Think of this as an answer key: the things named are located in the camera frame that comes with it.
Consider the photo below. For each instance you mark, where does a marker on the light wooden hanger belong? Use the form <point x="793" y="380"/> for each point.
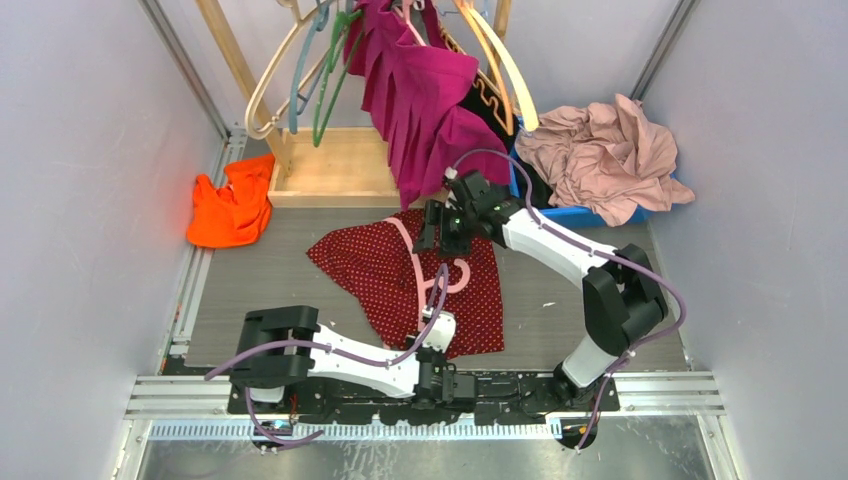
<point x="507" y="64"/>

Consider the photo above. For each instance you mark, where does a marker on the blue plastic bin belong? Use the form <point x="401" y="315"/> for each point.
<point x="571" y="217"/>

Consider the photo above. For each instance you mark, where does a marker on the magenta skirt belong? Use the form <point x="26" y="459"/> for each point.
<point x="414" y="89"/>

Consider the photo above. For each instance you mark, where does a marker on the teal blue hanger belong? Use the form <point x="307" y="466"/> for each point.
<point x="304" y="85"/>

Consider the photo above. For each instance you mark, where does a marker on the orange garment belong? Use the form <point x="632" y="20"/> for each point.
<point x="237" y="213"/>

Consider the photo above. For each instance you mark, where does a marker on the aluminium rail frame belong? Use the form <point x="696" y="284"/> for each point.
<point x="188" y="407"/>

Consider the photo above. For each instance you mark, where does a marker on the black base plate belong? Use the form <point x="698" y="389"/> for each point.
<point x="489" y="398"/>

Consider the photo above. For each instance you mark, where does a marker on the black garment in bin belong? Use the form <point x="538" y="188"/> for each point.
<point x="541" y="192"/>

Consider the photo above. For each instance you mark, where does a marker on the cream hanger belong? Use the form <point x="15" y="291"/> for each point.
<point x="300" y="24"/>

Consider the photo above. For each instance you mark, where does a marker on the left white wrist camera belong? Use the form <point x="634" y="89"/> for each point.
<point x="441" y="334"/>

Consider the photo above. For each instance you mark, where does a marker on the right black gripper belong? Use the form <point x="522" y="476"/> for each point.
<point x="435" y="214"/>

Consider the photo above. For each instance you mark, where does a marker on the pink plastic hanger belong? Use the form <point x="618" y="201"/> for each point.
<point x="427" y="289"/>

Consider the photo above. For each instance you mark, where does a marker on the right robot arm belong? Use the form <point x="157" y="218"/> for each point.
<point x="621" y="295"/>

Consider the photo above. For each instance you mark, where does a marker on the black skirt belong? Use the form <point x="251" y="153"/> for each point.
<point x="470" y="112"/>

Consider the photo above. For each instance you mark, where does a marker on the red dotted garment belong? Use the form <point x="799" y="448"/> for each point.
<point x="371" y="262"/>

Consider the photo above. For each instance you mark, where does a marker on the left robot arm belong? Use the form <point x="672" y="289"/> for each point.
<point x="287" y="345"/>

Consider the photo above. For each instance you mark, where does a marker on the pink garment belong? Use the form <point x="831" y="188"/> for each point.
<point x="609" y="158"/>

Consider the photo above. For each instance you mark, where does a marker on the wooden hanger rack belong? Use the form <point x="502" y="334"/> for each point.
<point x="337" y="160"/>

